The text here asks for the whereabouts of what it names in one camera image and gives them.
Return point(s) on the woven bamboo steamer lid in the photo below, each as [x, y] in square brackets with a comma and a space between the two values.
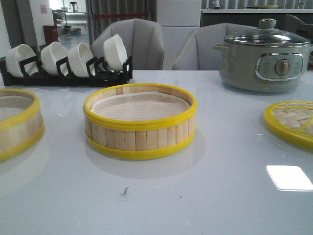
[292, 121]

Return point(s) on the glass pot lid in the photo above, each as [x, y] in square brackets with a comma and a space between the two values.
[267, 35]

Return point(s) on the grey chair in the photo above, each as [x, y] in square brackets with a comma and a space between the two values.
[197, 52]
[143, 40]

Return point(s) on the grey electric cooking pot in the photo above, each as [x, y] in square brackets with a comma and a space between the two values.
[263, 68]

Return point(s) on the white bowl right upright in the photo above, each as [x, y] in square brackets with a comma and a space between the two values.
[115, 53]

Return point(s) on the white cabinet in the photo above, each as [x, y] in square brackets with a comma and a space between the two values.
[177, 19]

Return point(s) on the black dish rack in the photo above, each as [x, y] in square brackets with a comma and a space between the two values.
[99, 75]

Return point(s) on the grey chair left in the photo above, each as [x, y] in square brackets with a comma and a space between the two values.
[143, 40]

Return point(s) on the bamboo steamer basket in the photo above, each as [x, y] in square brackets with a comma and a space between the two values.
[22, 131]
[140, 140]

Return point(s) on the white bowl far left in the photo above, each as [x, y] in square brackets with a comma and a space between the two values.
[15, 55]

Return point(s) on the white steamer liner paper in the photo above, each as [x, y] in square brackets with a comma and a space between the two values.
[142, 106]

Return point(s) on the red bin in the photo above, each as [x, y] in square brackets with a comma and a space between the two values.
[50, 34]

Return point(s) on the grey chair right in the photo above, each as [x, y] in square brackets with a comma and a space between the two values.
[197, 52]

